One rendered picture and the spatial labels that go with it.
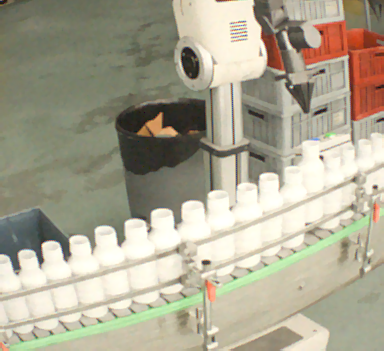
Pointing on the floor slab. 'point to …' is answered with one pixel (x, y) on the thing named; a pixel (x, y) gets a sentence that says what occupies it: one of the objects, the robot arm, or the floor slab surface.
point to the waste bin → (162, 156)
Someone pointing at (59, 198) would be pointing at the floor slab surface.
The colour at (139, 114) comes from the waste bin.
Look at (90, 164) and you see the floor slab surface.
